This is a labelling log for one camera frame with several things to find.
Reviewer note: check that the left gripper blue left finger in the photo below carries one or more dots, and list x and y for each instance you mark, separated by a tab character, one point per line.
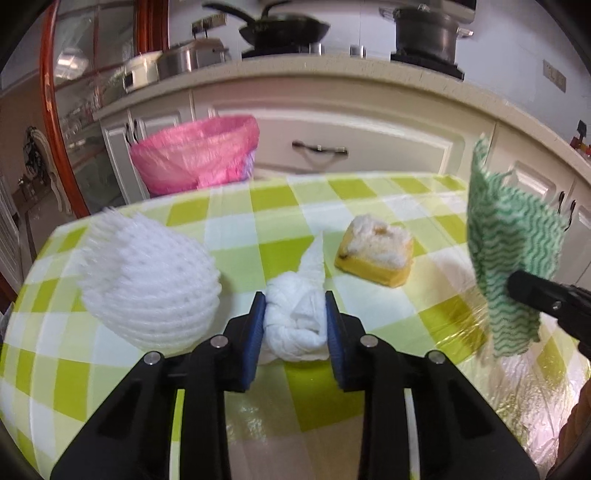
252	339

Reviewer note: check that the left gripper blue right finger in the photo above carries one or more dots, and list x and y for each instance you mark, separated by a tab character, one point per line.
338	343

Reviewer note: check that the white paper towel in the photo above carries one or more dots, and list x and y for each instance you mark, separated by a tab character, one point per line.
300	318

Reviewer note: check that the green wavy dish cloth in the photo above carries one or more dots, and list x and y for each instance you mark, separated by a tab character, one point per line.
508	230

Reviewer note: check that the yellow sponge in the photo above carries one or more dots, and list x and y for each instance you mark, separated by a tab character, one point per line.
376	251

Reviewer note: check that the white foam fruit net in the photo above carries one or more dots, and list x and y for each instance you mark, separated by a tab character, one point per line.
152	286

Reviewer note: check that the pink bag trash bin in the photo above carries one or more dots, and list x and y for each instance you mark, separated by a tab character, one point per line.
197	155

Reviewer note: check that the white kitchen cabinets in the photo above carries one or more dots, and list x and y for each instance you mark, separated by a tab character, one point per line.
391	117

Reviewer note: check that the person's right hand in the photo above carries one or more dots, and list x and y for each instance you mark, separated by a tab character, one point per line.
573	458

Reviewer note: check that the green checkered tablecloth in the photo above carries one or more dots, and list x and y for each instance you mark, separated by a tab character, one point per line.
59	363

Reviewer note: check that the white dining chair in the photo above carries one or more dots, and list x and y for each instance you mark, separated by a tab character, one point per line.
40	165

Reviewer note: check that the silver rice cooker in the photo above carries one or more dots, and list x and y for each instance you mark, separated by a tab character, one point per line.
190	56

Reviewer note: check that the white rice cooker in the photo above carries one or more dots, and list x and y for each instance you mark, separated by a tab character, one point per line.
140	71

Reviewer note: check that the black wok pan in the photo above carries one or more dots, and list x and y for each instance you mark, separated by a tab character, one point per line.
275	30

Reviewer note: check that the red wooden sliding door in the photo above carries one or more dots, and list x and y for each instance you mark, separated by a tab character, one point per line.
84	46

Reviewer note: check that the dark stock pot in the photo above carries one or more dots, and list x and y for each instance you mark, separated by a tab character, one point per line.
423	33

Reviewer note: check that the black drawer handle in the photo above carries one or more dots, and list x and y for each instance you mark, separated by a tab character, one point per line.
320	150

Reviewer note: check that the wall power outlet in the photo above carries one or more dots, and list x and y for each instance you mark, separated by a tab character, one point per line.
207	23

